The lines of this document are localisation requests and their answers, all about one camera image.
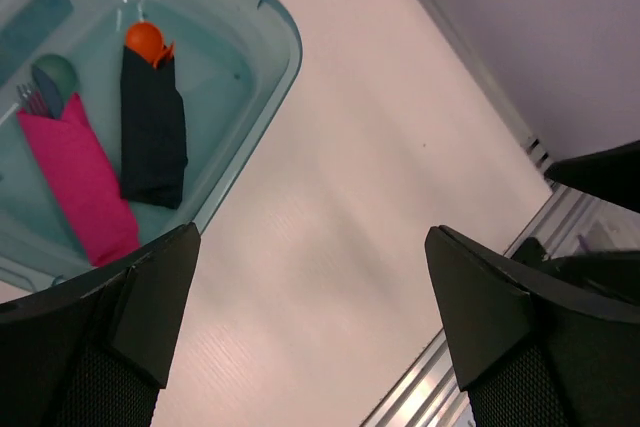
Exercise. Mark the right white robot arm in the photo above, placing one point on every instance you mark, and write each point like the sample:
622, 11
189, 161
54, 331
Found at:
595, 177

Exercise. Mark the purple fork in pink roll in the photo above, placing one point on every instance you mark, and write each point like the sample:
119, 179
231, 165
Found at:
31, 100

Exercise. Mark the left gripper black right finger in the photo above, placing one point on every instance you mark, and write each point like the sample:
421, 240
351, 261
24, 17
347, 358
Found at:
556, 344

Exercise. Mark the green utensil in pink roll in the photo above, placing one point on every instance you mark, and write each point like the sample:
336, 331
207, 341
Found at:
53, 72

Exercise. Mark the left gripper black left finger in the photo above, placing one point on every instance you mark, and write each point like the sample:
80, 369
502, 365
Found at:
96, 350

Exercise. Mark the teal plastic bin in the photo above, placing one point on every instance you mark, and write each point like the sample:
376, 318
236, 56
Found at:
235, 61

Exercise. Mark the orange plastic spoon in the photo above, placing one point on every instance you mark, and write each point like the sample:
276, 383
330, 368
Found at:
145, 39

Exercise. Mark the pink rolled napkin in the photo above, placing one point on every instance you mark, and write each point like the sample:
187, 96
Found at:
83, 182

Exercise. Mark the aluminium front rail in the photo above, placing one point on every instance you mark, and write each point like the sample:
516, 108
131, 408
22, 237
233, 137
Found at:
427, 394

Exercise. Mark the black paper napkin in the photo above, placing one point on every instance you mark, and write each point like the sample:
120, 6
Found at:
153, 133

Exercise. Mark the blue knife in pink roll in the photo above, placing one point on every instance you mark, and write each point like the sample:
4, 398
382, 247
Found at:
49, 92

